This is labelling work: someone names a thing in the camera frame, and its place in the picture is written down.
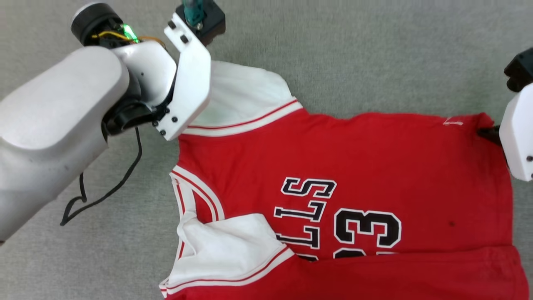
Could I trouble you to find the red white basketball jersey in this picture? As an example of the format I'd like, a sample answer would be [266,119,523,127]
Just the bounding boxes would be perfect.
[159,60,530,300]

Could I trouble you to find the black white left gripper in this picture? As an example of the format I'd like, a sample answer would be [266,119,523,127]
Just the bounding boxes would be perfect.
[70,2,178,136]

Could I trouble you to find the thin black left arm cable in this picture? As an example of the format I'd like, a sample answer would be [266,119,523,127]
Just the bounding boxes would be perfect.
[60,127,143,227]

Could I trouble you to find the black cable with teal plug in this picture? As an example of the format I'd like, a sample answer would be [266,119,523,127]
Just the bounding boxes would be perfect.
[182,0,206,30]

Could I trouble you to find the white left camera bracket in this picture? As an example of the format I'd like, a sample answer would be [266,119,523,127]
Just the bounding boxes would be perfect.
[152,12,212,142]

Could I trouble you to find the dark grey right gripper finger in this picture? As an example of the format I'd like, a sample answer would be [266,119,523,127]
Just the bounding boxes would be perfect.
[476,125,503,147]

